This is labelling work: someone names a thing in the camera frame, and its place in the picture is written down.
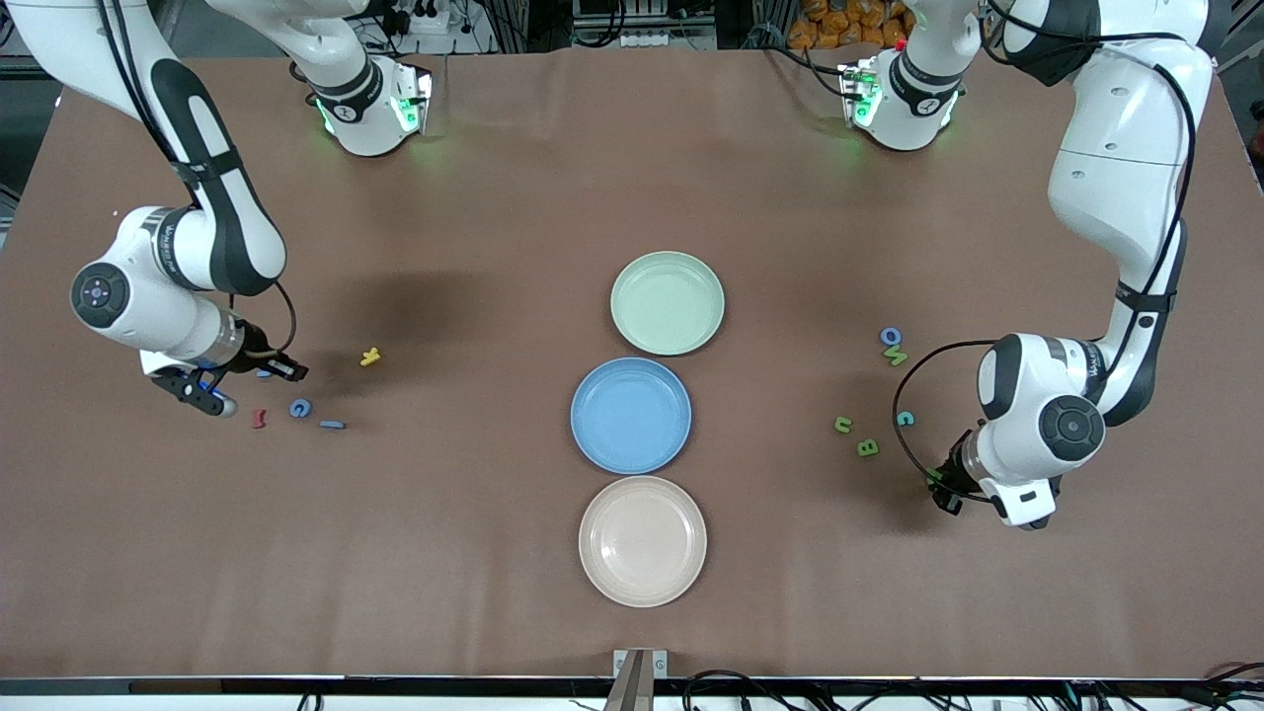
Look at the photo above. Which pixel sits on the pale green round plate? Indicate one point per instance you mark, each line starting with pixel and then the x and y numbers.
pixel 668 303

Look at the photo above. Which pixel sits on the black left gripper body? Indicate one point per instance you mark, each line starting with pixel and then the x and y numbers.
pixel 955 472

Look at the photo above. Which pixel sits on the green letter B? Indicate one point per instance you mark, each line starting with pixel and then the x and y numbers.
pixel 867 447

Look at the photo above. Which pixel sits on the blue letter O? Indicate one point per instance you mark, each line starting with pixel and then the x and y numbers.
pixel 891 332

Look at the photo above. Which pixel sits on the blue letter G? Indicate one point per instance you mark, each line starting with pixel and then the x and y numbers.
pixel 300 408

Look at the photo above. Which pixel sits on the yellow letter K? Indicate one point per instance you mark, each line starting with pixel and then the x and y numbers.
pixel 370 356

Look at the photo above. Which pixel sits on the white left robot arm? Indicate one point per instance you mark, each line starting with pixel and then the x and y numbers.
pixel 1116 168

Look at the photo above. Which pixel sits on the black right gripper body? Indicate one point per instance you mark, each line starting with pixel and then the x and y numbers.
pixel 259 353

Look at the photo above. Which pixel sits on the green letter M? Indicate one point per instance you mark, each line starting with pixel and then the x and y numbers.
pixel 896 356

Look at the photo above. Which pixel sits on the blue round plate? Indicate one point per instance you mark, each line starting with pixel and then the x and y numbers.
pixel 632 415

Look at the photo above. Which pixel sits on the white power strip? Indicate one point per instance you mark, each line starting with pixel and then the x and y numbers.
pixel 425 18

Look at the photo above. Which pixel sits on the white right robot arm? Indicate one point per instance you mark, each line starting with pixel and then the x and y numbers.
pixel 217 227

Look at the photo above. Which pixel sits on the orange snack bags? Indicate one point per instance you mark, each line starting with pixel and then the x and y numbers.
pixel 839 25

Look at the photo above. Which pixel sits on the brown table cover sheet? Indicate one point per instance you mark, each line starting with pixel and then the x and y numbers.
pixel 494 553

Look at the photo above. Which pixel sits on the grey metal camera mount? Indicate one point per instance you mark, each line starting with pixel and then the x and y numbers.
pixel 637 681

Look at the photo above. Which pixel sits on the beige round plate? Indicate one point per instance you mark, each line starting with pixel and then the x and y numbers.
pixel 642 541

